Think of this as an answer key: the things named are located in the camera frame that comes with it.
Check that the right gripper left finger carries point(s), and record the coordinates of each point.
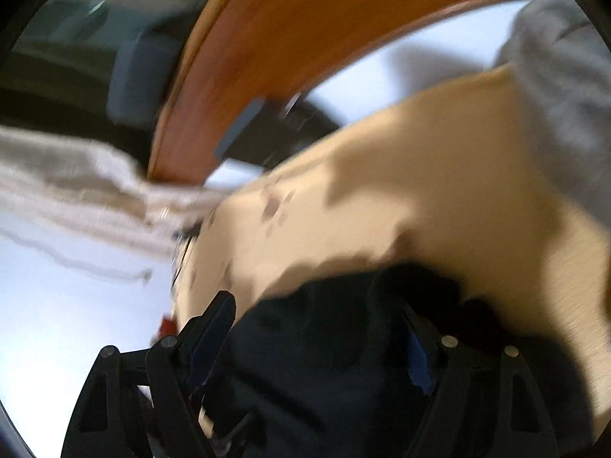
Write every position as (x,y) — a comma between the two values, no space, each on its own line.
(108,420)

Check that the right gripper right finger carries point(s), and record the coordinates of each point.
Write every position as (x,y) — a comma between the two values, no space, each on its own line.
(487,405)

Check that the black knit sweater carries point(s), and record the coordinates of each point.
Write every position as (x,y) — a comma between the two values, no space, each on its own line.
(349,366)

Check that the red cloth item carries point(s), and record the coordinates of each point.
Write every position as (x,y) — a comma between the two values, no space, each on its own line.
(168,327)

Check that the left beige curtain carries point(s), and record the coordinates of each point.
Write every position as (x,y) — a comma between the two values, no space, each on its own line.
(98,191)

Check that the yellow paw print blanket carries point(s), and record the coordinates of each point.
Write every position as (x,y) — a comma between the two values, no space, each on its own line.
(444,178)

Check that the black box on bed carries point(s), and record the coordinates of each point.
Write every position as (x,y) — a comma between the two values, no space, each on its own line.
(265,134)

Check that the dark box on sill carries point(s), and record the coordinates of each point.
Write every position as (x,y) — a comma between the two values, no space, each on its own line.
(142,69)

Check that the grey garment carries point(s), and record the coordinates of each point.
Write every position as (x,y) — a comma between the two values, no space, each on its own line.
(562,70)

